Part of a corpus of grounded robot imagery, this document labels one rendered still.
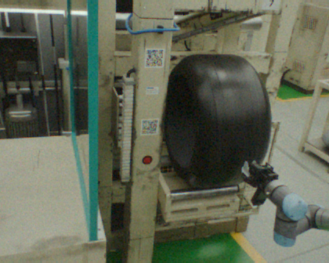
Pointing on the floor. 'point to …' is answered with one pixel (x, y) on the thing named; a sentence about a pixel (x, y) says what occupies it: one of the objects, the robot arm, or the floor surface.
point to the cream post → (132, 205)
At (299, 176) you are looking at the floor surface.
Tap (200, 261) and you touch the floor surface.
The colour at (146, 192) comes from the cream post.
